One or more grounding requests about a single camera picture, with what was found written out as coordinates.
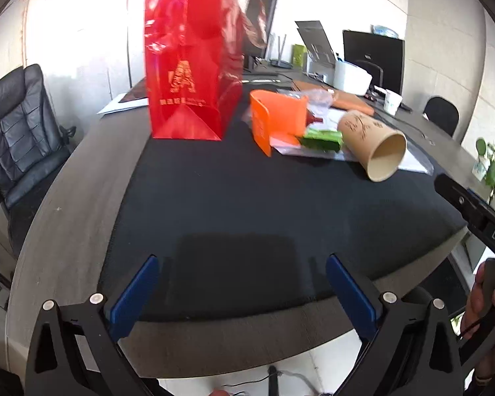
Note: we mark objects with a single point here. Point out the wide black computer monitor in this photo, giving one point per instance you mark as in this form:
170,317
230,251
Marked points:
371,49

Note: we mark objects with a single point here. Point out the black armrest chair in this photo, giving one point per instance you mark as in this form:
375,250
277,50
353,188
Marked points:
373,70

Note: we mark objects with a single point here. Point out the black leather office chair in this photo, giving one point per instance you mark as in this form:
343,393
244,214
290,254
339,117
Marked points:
20,132

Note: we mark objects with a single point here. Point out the person's right hand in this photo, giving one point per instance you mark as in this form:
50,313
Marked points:
476,309

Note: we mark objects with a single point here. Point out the dark green packet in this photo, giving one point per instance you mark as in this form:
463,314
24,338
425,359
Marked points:
321,140

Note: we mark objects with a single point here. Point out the red gift bag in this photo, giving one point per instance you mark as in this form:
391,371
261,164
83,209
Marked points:
181,49

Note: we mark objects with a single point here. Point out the brown leather folder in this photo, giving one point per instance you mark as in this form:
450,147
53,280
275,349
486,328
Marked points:
350,101

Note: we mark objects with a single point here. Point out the green box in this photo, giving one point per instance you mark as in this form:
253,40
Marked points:
300,54

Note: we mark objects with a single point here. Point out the person's left hand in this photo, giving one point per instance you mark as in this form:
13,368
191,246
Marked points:
218,393

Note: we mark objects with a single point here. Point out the white desktop printer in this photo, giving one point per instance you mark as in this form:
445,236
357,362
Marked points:
350,78

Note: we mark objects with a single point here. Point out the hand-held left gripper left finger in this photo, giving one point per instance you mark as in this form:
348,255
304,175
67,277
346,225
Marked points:
134,297

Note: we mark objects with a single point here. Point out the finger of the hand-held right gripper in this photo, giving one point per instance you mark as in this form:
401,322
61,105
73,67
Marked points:
476,198
458,198

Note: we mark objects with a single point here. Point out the black round-back chair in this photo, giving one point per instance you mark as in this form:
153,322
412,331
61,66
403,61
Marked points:
441,113

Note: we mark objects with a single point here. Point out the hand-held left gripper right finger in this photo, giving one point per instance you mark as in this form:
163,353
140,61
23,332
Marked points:
352,297

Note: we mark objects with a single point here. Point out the white paper cup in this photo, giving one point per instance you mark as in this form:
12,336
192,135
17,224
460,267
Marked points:
392,103

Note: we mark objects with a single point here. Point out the black wifi router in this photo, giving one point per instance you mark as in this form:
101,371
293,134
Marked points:
281,64

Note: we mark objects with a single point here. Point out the clear plastic bag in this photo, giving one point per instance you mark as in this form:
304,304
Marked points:
317,97

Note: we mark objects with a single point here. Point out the white paper sheet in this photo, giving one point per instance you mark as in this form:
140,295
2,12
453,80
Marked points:
119,105

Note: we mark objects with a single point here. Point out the bamboo print paper cup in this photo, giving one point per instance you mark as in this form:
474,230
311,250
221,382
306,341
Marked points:
363,136

